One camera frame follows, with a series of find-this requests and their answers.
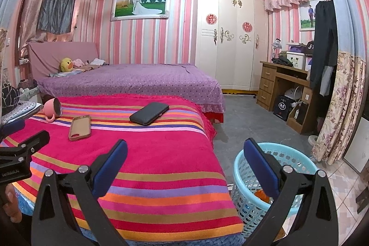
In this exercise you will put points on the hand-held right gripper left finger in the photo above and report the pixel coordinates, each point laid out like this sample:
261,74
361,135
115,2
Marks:
111,168

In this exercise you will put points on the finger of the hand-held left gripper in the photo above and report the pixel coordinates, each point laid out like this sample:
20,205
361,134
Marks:
11,126
36,139

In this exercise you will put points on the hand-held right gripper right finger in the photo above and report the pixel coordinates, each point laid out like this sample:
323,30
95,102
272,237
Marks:
261,168

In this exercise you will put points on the light blue plastic basket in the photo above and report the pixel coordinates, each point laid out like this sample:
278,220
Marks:
248,176

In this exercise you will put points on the orange snack wrapper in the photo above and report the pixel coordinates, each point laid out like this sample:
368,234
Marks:
263,195

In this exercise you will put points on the person's left hand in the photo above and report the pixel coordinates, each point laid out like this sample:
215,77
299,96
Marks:
13,200

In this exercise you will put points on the white perforated plastic stool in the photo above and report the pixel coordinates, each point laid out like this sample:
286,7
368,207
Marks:
20,112

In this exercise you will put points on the black and white patterned cushion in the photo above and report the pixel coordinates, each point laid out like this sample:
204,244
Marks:
8,99

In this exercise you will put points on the pink cup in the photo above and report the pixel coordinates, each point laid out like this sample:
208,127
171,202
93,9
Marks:
50,112

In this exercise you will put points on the tan phone case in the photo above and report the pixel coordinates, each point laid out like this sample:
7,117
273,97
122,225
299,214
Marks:
80,127

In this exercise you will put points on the striped pink blanket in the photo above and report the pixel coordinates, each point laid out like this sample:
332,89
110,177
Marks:
158,171

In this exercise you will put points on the white round fan base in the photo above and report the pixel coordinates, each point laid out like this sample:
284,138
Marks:
312,139

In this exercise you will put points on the open cardboard box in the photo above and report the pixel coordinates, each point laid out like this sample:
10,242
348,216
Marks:
297,117

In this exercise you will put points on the black box with white label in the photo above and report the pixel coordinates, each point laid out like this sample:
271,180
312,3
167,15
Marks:
282,107

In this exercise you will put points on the black zip case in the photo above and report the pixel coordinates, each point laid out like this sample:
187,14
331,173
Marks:
149,113

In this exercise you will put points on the yellow duck plush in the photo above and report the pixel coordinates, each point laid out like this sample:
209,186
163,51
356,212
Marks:
66,65

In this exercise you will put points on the wooden desk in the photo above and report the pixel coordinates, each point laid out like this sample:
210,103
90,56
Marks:
266,87

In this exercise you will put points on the mauve headboard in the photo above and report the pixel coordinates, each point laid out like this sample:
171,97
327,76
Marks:
52,55

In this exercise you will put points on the white fan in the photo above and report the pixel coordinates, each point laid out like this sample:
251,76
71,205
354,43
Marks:
292,93

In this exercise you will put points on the pink plush toy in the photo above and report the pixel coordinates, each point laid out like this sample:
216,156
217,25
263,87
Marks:
77,63

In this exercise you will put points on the purple dotted bed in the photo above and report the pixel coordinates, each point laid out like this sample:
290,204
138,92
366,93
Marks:
132,81

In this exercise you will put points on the white board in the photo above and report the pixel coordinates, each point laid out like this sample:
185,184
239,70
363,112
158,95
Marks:
356,148

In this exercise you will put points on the floral door curtain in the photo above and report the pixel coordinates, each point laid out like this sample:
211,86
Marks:
337,107

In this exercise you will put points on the white folded clothes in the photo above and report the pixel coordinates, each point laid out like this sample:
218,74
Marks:
98,62

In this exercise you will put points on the dark clothes pile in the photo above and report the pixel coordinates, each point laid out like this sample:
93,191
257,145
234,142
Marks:
282,61

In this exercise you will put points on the white storage box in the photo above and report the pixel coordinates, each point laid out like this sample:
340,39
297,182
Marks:
297,61

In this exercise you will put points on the white wardrobe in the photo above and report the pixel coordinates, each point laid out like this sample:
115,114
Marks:
230,55

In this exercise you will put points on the desk lamp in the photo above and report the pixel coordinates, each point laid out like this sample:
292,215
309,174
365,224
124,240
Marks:
276,45

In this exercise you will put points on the purple box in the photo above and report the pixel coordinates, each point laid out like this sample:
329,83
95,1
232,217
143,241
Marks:
297,47

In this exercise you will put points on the dark bag with white print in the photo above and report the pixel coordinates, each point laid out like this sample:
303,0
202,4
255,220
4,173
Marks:
310,47

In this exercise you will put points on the black hanging garment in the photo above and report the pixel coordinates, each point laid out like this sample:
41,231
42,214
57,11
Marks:
324,44

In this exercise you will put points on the small framed wall photo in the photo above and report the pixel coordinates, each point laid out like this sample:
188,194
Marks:
307,17

